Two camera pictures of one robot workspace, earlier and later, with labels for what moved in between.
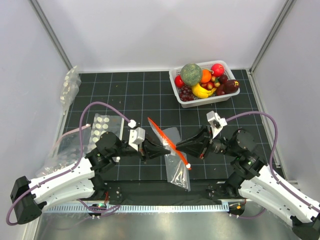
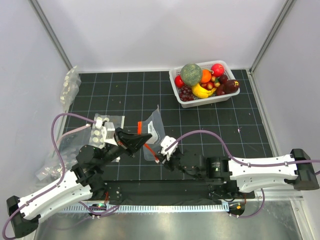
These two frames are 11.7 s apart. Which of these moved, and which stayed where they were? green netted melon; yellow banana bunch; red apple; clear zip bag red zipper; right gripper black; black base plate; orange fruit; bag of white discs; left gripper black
Moved: left gripper black; clear zip bag red zipper; right gripper black
Stayed: black base plate; bag of white discs; yellow banana bunch; red apple; green netted melon; orange fruit
